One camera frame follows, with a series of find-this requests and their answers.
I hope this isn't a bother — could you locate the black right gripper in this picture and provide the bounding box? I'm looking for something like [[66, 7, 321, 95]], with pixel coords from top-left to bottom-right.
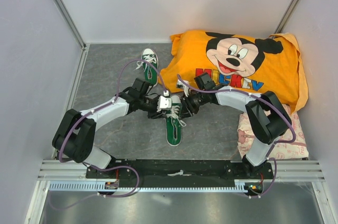
[[179, 90, 206, 120]]

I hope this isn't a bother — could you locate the white shoelace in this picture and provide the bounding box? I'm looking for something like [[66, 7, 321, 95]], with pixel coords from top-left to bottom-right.
[[166, 104, 186, 127]]

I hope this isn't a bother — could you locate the green canvas sneaker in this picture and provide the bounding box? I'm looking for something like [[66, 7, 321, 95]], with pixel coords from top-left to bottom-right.
[[165, 95, 182, 146], [141, 48, 158, 86]]

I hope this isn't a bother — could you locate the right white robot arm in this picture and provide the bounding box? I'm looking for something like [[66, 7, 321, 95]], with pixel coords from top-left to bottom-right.
[[177, 73, 296, 179]]

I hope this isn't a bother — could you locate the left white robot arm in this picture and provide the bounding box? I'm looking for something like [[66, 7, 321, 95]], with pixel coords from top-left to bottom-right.
[[52, 78, 173, 178]]

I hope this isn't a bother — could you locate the orange Mickey Mouse cloth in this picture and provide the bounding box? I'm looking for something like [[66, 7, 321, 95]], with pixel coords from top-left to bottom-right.
[[161, 30, 308, 112]]

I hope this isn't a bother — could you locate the pink patterned white cloth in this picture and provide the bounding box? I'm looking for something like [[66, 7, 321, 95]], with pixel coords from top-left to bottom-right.
[[237, 105, 309, 160]]

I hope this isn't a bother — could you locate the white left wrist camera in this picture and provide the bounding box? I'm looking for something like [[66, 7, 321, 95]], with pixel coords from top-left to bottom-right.
[[157, 90, 172, 112]]

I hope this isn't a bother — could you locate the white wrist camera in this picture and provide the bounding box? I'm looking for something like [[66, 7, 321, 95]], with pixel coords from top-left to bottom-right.
[[157, 90, 172, 112], [176, 79, 190, 97]]

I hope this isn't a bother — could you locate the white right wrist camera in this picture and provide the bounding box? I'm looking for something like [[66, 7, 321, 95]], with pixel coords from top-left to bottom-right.
[[176, 79, 190, 97]]

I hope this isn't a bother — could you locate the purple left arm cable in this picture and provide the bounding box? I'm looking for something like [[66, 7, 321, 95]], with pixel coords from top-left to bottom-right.
[[58, 59, 168, 164]]

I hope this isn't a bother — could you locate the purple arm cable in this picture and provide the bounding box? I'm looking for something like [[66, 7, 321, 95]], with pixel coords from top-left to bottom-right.
[[176, 73, 296, 200], [58, 59, 168, 164]]

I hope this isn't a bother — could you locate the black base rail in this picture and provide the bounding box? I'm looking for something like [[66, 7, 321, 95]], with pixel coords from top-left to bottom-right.
[[86, 159, 274, 182]]

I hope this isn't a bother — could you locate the white cable tie on rail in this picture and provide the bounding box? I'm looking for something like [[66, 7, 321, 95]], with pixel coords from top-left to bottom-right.
[[168, 170, 191, 177]]

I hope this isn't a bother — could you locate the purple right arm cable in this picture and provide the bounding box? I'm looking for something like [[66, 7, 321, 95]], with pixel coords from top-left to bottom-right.
[[176, 73, 296, 200]]

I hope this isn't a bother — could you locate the aluminium frame rail front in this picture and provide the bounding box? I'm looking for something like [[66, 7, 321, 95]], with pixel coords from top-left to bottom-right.
[[37, 160, 325, 182]]

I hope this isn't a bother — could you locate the grey slotted cable duct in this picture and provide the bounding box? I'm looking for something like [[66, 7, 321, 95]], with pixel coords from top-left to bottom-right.
[[49, 179, 265, 192]]

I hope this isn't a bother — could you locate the left aluminium corner post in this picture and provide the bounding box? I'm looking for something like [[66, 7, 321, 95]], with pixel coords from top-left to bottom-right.
[[53, 0, 87, 50]]

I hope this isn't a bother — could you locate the aluminium corner post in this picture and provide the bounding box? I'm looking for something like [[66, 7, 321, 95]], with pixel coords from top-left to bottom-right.
[[274, 0, 317, 36], [53, 0, 87, 50]]

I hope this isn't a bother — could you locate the right aluminium corner post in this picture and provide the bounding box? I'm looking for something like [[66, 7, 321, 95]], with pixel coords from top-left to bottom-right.
[[274, 0, 317, 36]]

